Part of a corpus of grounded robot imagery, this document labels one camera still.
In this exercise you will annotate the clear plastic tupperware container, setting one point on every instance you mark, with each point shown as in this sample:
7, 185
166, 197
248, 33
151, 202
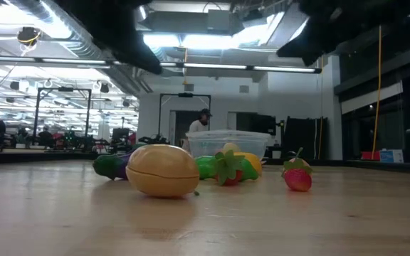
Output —
208, 142

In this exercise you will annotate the green toy pea pod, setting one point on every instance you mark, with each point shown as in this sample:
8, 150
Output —
206, 167

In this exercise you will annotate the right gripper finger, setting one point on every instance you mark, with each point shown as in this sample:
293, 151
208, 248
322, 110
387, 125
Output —
306, 44

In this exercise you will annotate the silver ventilation duct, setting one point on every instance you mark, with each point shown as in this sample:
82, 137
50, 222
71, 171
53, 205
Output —
62, 39

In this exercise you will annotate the red toy strawberry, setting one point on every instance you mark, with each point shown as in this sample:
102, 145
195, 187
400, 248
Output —
297, 179
229, 165

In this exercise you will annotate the black curtain panel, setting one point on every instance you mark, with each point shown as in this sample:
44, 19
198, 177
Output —
304, 137

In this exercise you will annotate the grey wall vent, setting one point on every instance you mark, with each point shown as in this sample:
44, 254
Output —
244, 89
189, 87

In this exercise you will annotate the black gantry frame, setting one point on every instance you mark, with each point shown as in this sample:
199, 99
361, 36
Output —
185, 95
65, 89

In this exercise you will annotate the grey ceiling air unit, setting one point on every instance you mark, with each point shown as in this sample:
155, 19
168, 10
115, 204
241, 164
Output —
190, 23

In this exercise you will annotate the person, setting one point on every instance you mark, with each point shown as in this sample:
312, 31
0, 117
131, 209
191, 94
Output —
198, 126

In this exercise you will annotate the black aluminium table frame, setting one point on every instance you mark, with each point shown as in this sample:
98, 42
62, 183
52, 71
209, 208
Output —
48, 158

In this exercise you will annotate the black background robot arm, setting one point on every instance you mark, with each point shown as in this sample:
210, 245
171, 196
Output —
153, 139

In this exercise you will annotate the blue and white box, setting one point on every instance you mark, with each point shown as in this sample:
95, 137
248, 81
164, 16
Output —
391, 156

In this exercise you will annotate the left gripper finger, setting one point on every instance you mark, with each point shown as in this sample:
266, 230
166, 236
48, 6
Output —
130, 46

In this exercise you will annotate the purple toy eggplant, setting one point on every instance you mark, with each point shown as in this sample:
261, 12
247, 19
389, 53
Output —
109, 166

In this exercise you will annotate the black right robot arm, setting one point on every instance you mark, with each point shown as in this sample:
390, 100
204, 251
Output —
408, 10

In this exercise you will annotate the long suspended linear light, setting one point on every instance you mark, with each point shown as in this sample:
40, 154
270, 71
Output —
66, 61

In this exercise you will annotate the dark wall screen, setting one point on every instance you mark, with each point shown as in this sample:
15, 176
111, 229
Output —
258, 124

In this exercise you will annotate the yellow toy banana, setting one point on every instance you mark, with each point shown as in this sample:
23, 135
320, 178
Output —
255, 161

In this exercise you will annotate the red box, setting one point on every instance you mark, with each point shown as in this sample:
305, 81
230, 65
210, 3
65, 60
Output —
370, 155

